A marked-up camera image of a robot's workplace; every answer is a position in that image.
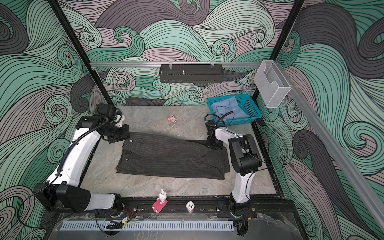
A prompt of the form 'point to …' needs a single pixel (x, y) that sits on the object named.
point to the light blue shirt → (222, 108)
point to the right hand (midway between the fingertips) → (213, 146)
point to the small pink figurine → (172, 118)
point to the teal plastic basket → (244, 101)
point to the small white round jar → (190, 206)
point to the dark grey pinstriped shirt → (150, 154)
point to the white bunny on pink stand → (160, 203)
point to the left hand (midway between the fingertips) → (129, 134)
